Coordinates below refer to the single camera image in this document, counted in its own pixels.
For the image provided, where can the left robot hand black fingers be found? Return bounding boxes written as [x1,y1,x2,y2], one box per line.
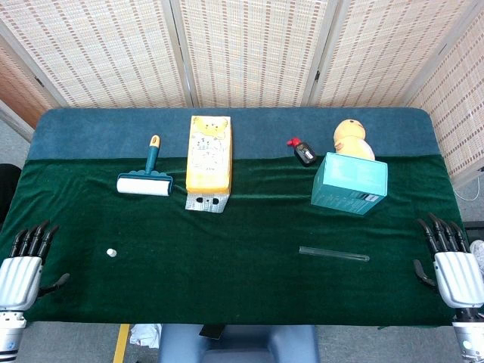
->
[0,219,71,313]

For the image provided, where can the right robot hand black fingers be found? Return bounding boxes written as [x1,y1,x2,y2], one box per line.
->
[412,213,484,309]

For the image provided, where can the clear glass test tube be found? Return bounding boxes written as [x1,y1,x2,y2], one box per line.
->
[298,246,371,264]

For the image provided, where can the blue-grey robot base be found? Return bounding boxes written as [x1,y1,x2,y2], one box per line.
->
[158,324,318,363]

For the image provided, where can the black object beside table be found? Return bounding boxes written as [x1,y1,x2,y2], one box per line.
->
[0,164,22,224]

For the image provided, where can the yellow floor tape strip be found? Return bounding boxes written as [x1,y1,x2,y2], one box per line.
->
[113,324,130,363]

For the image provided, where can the white crumpled cloth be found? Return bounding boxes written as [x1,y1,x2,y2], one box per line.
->
[130,324,163,349]

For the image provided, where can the teal cardboard box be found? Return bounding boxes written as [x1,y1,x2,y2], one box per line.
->
[310,151,389,217]

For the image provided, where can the teal lint roller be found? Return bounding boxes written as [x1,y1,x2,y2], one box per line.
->
[116,135,175,197]

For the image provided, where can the woven folding screen panel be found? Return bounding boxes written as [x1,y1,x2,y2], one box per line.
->
[169,0,337,109]
[404,11,484,186]
[0,22,67,143]
[308,0,484,109]
[0,0,194,109]

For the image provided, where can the blue table cloth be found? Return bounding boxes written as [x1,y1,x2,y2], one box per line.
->
[26,107,443,162]

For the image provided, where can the yellow duck plush toy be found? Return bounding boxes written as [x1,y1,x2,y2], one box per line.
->
[332,119,376,162]

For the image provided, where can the black bottle red cap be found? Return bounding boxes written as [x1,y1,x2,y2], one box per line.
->
[286,138,318,168]

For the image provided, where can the grey perforated card flap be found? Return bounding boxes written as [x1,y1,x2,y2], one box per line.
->
[185,191,230,215]

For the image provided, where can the green velvet table cloth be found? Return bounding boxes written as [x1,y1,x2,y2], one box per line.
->
[0,154,472,328]

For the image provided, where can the white floor cable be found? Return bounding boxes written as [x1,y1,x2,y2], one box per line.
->
[453,181,480,202]

